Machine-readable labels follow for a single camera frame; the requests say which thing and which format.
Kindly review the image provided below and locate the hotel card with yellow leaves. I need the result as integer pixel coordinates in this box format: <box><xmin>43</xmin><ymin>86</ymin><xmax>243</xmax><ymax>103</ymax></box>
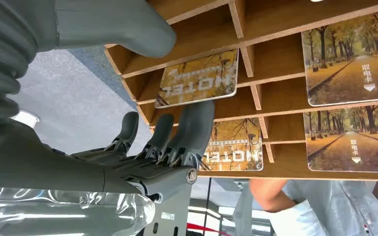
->
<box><xmin>155</xmin><ymin>49</ymin><xmax>240</xmax><ymax>110</ymax></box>
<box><xmin>199</xmin><ymin>118</ymin><xmax>264</xmax><ymax>172</ymax></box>

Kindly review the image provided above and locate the wooden card rack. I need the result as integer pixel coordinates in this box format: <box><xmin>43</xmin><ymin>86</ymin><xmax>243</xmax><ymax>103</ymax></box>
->
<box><xmin>104</xmin><ymin>0</ymin><xmax>378</xmax><ymax>182</ymax></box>

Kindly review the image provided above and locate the person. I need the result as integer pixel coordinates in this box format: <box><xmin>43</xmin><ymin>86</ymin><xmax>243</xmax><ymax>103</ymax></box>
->
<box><xmin>249</xmin><ymin>178</ymin><xmax>378</xmax><ymax>236</ymax></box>

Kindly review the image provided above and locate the tree avenue card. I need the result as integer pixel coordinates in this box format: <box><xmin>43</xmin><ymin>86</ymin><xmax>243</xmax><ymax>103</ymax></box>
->
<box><xmin>303</xmin><ymin>103</ymin><xmax>378</xmax><ymax>174</ymax></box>
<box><xmin>301</xmin><ymin>7</ymin><xmax>378</xmax><ymax>108</ymax></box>

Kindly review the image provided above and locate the clear plastic bottle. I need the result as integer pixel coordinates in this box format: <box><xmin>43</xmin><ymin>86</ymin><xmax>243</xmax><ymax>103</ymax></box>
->
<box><xmin>0</xmin><ymin>187</ymin><xmax>157</xmax><ymax>236</ymax></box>

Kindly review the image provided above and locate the black cable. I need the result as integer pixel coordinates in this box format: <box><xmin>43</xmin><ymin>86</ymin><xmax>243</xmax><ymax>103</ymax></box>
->
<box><xmin>204</xmin><ymin>178</ymin><xmax>212</xmax><ymax>230</ymax></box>

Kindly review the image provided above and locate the red strap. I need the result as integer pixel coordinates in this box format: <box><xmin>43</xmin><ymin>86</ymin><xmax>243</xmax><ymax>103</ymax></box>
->
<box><xmin>186</xmin><ymin>223</ymin><xmax>224</xmax><ymax>236</ymax></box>

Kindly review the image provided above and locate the grey metal post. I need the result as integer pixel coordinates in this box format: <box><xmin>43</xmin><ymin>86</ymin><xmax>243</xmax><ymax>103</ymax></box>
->
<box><xmin>232</xmin><ymin>180</ymin><xmax>254</xmax><ymax>236</ymax></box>

